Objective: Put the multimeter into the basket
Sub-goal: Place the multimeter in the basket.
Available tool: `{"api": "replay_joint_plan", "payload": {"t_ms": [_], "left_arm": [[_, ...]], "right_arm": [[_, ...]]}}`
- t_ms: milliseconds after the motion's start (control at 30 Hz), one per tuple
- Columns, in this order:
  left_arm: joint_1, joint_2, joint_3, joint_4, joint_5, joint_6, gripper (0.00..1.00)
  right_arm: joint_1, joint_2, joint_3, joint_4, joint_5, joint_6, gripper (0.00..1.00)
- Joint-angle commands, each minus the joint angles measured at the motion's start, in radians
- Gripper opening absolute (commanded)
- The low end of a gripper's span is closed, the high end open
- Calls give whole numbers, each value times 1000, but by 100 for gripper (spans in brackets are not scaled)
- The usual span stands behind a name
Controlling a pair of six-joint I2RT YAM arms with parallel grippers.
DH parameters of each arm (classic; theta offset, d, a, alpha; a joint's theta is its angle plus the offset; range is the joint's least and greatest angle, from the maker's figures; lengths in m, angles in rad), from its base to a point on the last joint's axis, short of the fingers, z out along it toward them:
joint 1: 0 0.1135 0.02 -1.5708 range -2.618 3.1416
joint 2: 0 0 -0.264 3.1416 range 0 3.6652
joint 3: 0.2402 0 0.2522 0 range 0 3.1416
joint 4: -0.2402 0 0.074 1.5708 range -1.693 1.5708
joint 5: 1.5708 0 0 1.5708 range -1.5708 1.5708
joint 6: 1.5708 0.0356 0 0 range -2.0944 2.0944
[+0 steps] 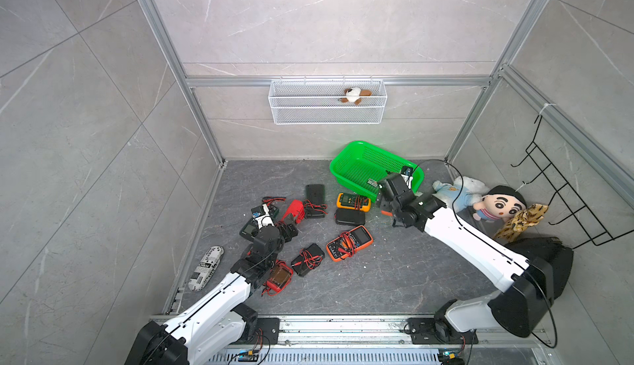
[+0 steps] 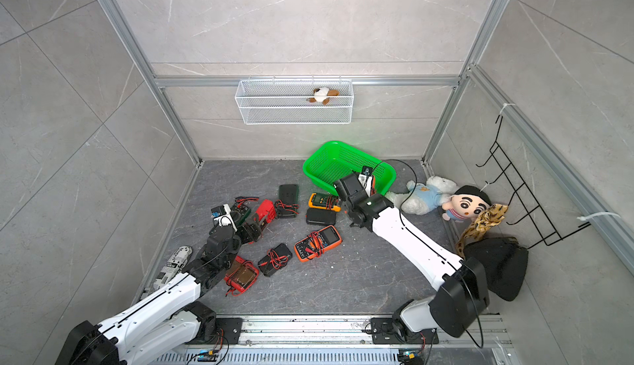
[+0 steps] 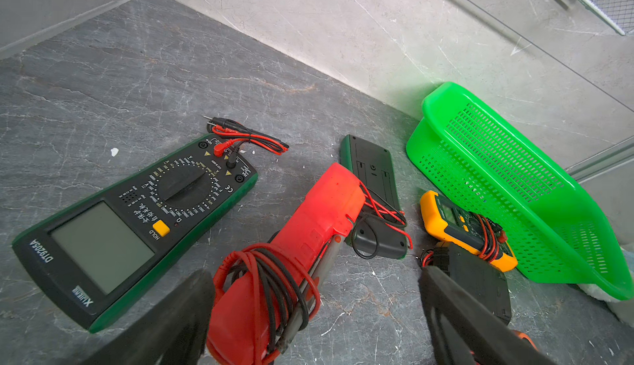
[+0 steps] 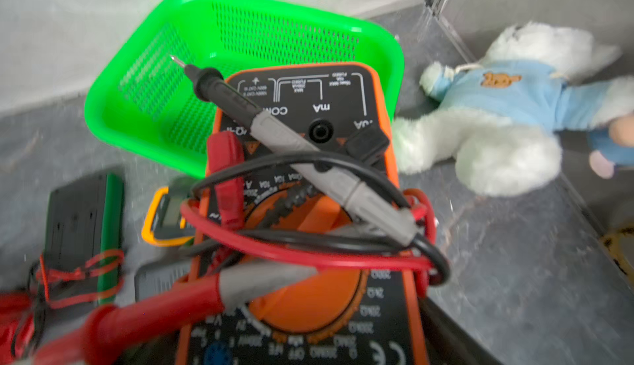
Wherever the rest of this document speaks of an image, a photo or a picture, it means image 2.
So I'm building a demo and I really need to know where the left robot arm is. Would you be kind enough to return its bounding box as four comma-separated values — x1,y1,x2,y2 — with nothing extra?
56,205,247,364

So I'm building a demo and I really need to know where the leopard print cloth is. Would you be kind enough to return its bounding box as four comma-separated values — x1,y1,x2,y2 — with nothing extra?
456,204,509,259

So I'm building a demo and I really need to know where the green plastic basket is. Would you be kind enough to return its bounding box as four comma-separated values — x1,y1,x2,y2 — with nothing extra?
303,141,397,195

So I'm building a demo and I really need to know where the black multimeter face down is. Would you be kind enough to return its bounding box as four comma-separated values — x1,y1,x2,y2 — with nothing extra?
305,208,337,226

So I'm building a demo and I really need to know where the red flat multimeter case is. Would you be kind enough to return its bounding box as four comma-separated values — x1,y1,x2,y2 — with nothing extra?
224,256,259,297

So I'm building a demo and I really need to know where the black fabric bag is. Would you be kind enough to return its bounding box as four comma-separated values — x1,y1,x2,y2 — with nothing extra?
464,237,529,302

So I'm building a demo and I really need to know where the yellow multimeter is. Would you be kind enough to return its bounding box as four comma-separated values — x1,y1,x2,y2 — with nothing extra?
308,193,342,212

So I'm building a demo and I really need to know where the black multimeter far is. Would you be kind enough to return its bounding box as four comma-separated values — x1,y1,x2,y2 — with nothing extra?
274,184,299,219

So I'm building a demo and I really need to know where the white blue plush bear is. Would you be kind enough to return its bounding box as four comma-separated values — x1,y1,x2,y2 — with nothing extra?
386,176,458,216

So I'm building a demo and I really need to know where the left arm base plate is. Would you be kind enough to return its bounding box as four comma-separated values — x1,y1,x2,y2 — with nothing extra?
188,317,244,345

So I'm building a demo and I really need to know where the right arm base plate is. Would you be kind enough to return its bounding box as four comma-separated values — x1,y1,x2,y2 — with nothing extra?
363,317,439,345

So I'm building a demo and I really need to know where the cartoon boy plush doll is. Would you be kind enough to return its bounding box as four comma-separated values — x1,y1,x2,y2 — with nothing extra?
442,185,492,221

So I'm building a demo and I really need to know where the white wire wall basket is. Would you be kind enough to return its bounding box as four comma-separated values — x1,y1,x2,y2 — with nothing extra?
234,78,355,125

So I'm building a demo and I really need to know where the black wire wall rack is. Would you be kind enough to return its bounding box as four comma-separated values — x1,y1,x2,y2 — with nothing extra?
475,116,591,249

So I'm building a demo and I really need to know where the orange multimeter with leads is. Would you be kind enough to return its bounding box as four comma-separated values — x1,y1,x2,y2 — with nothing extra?
294,226,343,263

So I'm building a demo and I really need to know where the small brown white plush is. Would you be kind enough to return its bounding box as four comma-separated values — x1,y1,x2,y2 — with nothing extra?
308,87,340,106

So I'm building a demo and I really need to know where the dark green multimeter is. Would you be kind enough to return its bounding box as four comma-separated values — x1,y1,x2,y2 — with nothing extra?
229,201,252,228

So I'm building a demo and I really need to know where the white black patterned tool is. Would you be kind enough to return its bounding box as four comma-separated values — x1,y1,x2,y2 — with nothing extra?
152,245,193,292

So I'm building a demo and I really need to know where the red multimeter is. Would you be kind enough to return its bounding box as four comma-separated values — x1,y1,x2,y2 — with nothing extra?
241,200,277,244

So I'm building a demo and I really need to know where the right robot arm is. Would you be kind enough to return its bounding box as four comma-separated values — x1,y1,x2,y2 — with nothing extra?
334,173,490,340

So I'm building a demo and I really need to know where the small black multimeter with leads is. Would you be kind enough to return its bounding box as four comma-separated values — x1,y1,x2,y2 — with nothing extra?
258,244,292,277

